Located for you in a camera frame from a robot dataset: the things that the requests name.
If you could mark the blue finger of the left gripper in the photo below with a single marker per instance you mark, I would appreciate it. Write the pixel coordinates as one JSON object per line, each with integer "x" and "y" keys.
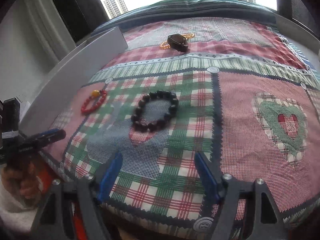
{"x": 38, "y": 141}
{"x": 51, "y": 135}

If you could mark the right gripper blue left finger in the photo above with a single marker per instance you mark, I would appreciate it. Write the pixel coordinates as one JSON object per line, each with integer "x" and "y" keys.
{"x": 106, "y": 176}

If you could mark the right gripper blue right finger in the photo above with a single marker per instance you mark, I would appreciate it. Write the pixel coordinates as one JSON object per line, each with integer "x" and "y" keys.
{"x": 210, "y": 175}

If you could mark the red bead bracelet amber bead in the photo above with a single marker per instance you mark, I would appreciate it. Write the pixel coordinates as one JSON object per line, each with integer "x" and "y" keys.
{"x": 93, "y": 102}

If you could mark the person's left hand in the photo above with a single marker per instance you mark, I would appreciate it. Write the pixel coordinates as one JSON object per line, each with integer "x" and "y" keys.
{"x": 20, "y": 184}

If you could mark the white cardboard box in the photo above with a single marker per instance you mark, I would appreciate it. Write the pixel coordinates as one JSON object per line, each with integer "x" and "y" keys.
{"x": 66, "y": 78}

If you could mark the plaid patchwork bed quilt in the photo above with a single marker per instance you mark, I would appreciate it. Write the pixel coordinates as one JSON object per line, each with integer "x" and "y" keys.
{"x": 243, "y": 94}

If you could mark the white curtain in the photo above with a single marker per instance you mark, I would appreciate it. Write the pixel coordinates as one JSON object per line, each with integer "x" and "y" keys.
{"x": 50, "y": 29}

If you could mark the dark brown wooden comb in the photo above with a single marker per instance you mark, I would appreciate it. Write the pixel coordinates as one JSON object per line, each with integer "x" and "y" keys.
{"x": 178, "y": 42}

